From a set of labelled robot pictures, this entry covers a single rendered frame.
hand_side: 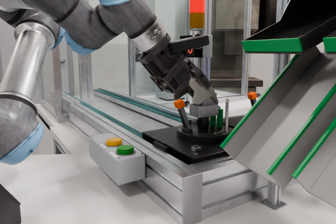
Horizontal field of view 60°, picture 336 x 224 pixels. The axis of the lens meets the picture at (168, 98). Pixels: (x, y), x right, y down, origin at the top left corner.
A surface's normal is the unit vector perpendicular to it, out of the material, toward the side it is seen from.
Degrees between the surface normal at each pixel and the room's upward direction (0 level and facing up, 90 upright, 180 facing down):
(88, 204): 0
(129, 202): 0
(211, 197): 90
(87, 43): 130
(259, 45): 115
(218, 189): 90
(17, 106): 50
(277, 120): 45
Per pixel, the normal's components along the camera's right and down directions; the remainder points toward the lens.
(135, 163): 0.52, 0.14
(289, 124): -0.66, -0.66
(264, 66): 0.07, 0.16
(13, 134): 0.78, -0.06
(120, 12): -0.14, 0.59
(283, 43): -0.84, 0.47
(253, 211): 0.00, -0.99
